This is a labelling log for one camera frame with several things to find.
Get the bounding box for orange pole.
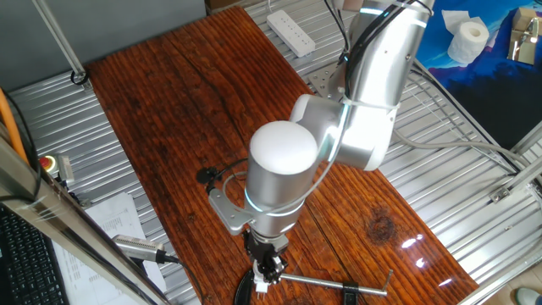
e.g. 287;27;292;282
0;88;29;164

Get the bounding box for black table cable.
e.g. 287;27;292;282
408;63;524;170

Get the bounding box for white power strip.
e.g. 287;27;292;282
266;8;317;58

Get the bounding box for wide shiny metal frame bar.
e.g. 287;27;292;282
0;135;173;305

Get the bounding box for metal bar clamp black handle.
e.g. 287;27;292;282
234;267;394;305

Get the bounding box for thick grey robot cable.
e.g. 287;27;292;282
391;126;542;175

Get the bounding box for white lamp socket adapter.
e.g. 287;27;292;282
252;260;270;301

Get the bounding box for thin aluminium frame strut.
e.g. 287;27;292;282
31;0;92;92

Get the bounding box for blue mountain picture backdrop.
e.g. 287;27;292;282
412;0;542;150

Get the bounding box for brown wooden board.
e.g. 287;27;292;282
86;4;479;305

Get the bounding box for black exterior camera cable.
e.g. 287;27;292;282
155;252;207;305

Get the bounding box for aluminium frame profile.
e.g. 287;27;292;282
510;121;542;156
489;157;542;204

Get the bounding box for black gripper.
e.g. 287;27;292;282
243;231;289;286

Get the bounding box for printed paper sheets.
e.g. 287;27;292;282
53;192;169;305

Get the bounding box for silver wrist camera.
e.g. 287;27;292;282
207;186;255;237

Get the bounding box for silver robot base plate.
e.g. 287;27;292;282
307;63;344;103

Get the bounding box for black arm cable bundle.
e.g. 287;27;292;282
324;0;397;99

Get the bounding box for white toilet paper roll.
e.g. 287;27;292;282
441;8;491;65

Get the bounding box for ribbed silver exterior camera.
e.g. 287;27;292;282
111;234;167;264

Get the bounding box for red emergency stop button box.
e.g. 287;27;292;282
38;152;76;187

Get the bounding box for black keyboard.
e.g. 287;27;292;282
0;205;71;305

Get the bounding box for grey shoe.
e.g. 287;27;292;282
515;286;542;305

